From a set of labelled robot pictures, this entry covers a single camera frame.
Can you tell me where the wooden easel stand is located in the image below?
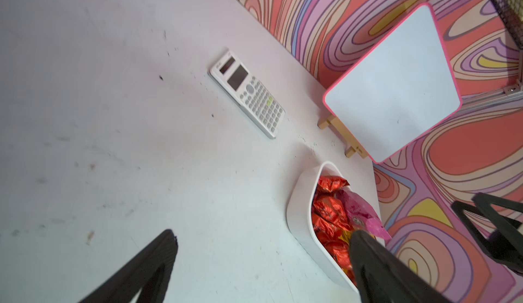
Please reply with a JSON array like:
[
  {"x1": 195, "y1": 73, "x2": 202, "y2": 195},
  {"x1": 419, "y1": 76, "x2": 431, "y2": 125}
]
[{"x1": 317, "y1": 115, "x2": 369, "y2": 159}]

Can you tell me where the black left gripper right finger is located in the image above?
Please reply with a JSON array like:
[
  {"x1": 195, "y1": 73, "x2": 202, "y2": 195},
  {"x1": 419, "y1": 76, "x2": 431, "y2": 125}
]
[{"x1": 349, "y1": 230, "x2": 449, "y2": 303}]

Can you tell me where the red tea bag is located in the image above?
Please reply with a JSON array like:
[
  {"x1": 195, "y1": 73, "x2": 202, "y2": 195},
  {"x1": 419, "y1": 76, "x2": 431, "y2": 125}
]
[
  {"x1": 311, "y1": 195, "x2": 353, "y2": 234},
  {"x1": 317, "y1": 175, "x2": 349, "y2": 194}
]

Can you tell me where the black wire basket back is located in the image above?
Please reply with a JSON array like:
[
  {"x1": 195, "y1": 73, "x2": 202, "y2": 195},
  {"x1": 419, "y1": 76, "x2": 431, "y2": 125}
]
[{"x1": 490, "y1": 0, "x2": 522, "y2": 50}]

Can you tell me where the pink framed whiteboard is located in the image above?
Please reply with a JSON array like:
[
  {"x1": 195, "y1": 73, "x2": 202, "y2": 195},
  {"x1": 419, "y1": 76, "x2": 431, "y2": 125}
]
[{"x1": 323, "y1": 3, "x2": 463, "y2": 164}]

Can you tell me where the pink tea bag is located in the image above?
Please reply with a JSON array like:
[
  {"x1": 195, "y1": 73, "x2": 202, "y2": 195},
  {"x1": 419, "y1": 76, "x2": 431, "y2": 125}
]
[{"x1": 335, "y1": 187, "x2": 392, "y2": 241}]

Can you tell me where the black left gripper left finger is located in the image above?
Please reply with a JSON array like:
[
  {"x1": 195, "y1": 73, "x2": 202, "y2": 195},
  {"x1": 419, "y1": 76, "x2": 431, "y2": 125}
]
[{"x1": 82, "y1": 229, "x2": 178, "y2": 302}]

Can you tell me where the white storage box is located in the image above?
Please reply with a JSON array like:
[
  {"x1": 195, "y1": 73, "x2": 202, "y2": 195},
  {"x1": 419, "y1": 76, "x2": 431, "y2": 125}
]
[{"x1": 286, "y1": 159, "x2": 379, "y2": 293}]

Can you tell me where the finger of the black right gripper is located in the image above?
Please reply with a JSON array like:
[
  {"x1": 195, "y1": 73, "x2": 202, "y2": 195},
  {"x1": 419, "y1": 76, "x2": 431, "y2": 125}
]
[{"x1": 451, "y1": 193, "x2": 522, "y2": 274}]

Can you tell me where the white calculator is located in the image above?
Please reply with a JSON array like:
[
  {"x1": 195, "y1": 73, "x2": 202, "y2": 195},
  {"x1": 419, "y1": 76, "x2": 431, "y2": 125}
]
[{"x1": 208, "y1": 51, "x2": 285, "y2": 140}]

